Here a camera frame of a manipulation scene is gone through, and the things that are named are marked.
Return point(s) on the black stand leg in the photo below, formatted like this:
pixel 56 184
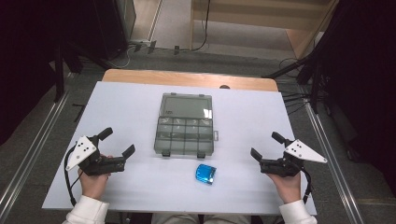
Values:
pixel 289 67

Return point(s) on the person's white sleeve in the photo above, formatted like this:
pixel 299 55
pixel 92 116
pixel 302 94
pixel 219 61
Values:
pixel 297 213
pixel 88 213

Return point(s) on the metal floor rail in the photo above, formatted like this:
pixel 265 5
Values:
pixel 31 155
pixel 333 161

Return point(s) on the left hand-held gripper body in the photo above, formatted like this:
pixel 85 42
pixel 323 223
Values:
pixel 93 161

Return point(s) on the person's right white sleeve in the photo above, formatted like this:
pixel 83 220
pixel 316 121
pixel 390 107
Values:
pixel 297 213

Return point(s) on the person's left hand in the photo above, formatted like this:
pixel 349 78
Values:
pixel 93 183

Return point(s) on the wooden table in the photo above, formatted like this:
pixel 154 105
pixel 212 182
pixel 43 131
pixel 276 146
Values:
pixel 186 77

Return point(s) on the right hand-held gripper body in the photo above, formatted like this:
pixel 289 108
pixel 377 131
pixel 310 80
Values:
pixel 291 160

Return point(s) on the blue shiny toy car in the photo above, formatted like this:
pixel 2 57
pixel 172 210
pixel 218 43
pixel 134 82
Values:
pixel 205 174

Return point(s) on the clear grey compartment box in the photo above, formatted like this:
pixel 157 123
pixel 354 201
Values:
pixel 185 125

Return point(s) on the person's right hand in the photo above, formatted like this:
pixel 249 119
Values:
pixel 286 186

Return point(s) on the person's left white sleeve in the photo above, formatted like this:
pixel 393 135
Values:
pixel 88 213

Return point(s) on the white table board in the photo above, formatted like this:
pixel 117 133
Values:
pixel 130 102

